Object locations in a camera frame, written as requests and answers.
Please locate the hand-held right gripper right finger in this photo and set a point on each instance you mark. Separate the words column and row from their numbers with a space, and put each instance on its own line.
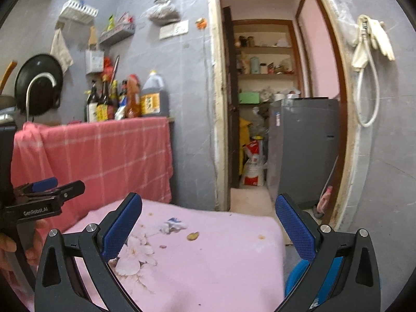
column 297, row 230

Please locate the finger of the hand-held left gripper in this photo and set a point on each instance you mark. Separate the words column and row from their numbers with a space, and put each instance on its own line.
column 70, row 190
column 45, row 184

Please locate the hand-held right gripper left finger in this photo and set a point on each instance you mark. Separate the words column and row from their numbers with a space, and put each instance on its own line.
column 122, row 230

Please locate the blue plastic bucket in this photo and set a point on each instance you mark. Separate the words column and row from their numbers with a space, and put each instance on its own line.
column 295, row 279

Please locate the person's left hand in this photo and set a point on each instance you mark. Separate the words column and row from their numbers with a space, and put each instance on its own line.
column 35, row 243

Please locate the pink broom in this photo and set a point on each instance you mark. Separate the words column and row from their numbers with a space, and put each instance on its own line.
column 325, row 198

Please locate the pink checked cloth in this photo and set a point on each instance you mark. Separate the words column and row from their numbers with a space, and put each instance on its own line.
column 97, row 156

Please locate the blue white wrapper scrap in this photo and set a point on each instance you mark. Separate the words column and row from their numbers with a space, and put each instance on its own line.
column 174, row 225

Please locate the small yellow peel scrap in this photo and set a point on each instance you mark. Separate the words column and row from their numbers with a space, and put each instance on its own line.
column 193, row 236

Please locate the white red sack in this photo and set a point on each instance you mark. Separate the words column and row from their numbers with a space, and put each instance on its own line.
column 255, row 169

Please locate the grey appliance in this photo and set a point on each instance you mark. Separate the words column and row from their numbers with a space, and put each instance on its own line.
column 302, row 152

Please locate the dark glass bottle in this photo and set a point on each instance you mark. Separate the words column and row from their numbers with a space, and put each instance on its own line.
column 92, row 107

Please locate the dark bottle yellow label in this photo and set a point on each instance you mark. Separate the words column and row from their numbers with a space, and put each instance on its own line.
column 104, row 107

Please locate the pink floral tablecloth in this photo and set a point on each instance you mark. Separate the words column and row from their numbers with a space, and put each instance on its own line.
column 211, row 266

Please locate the bottle with blue label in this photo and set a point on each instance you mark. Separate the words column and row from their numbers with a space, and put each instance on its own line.
column 121, row 110

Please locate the yellow bag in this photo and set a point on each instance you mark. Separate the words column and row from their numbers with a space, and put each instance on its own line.
column 244, row 143

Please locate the black pan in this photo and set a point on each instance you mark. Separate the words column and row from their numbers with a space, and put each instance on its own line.
column 39, row 61

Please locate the orange sauce bottle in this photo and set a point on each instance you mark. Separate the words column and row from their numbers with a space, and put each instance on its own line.
column 133, row 100

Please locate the dark wooden door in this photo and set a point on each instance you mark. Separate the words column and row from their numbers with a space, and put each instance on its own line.
column 232, row 136

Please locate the large dark oil jug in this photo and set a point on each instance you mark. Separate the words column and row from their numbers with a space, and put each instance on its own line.
column 154, row 100

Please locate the white hanging towel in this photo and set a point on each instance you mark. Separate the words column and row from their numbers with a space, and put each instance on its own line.
column 61, row 52

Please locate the metal utensil holder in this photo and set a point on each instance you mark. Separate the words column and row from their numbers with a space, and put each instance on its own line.
column 94, row 61

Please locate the green box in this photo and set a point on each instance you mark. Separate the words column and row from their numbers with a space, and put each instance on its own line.
column 248, row 97

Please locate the wooden spatula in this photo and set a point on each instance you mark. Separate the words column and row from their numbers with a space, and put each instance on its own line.
column 93, row 39

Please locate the wooden pantry shelves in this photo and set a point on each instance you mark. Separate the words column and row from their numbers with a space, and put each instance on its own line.
column 269, row 47

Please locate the hanging plastic bag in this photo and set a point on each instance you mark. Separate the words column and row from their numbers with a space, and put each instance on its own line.
column 164, row 11

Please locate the wooden door frame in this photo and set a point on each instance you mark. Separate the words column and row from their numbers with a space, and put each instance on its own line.
column 219, row 104

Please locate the grey wall shelf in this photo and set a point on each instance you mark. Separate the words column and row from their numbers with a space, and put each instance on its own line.
column 117, row 34

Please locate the white wall rack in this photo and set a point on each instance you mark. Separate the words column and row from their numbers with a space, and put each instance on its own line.
column 78, row 11

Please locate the white wall socket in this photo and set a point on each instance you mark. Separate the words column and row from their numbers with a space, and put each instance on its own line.
column 174, row 30

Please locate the orange wall hook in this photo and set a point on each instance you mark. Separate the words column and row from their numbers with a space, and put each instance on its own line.
column 201, row 23

